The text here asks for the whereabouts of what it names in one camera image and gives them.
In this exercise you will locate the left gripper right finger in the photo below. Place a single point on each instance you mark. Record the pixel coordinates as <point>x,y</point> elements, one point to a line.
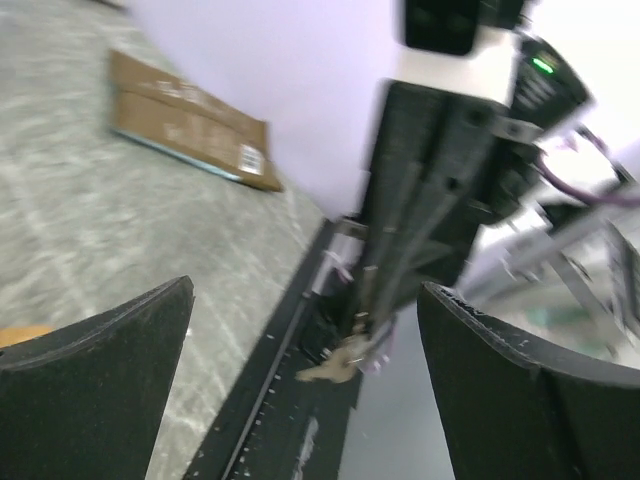
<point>516,406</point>

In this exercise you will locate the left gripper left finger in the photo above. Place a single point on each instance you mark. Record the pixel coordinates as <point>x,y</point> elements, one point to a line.
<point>86,401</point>

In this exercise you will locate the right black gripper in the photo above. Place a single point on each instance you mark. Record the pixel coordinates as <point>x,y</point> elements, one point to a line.
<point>442,167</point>

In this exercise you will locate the large brass padlock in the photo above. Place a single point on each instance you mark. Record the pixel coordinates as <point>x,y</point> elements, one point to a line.
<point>14,335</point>

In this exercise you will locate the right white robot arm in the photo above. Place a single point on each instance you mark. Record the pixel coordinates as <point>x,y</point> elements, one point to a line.
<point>547,92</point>

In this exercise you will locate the brown foil pouch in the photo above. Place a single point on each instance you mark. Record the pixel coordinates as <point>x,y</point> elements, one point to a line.
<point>162,111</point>

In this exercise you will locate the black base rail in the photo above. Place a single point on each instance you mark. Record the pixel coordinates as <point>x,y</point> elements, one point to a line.
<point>272,426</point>

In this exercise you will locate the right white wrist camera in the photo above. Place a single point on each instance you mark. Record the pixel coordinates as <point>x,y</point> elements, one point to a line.
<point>465,47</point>

